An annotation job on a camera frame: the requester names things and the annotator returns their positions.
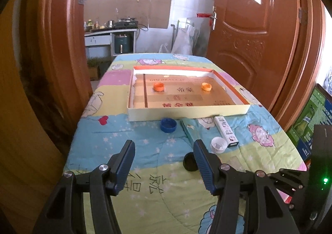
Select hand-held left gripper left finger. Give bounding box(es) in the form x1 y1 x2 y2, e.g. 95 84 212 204
32 140 136 234

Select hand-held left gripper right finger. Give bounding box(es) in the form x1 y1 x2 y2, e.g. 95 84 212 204
193 139 299 234

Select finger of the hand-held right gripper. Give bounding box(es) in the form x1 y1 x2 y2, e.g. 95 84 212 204
268 168 305 197

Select black bottle cap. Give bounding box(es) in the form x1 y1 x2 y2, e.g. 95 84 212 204
183 153 200 172

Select white bottle cap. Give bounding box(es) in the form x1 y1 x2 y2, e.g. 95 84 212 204
211 137 228 153

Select small white patterned box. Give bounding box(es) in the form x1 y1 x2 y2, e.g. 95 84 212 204
214 116 238 148

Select blue bottle cap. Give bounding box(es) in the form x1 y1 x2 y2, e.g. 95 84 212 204
160 118 178 133

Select shallow cardboard box tray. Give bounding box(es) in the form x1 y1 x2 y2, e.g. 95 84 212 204
127 66 251 122

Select green printed carton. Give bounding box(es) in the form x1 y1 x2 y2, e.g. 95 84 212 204
285 83 332 158

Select crate with green plants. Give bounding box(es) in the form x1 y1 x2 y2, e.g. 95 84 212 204
87 58 112 81

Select green air fryer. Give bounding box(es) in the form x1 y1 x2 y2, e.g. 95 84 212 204
114 35 128 54

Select white plastic bag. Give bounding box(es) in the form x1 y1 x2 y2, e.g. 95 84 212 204
171 17 195 55

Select brown wooden door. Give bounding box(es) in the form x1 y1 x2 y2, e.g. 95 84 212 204
206 0 303 120

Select black gas stove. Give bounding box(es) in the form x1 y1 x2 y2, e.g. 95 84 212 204
115 17 138 29

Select brown wooden door frame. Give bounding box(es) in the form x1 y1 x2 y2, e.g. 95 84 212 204
21 0 94 146

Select metal door handle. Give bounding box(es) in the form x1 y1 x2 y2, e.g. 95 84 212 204
210 7 217 31

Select cardboard sheets on wall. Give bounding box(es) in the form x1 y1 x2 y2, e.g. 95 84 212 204
84 0 172 29

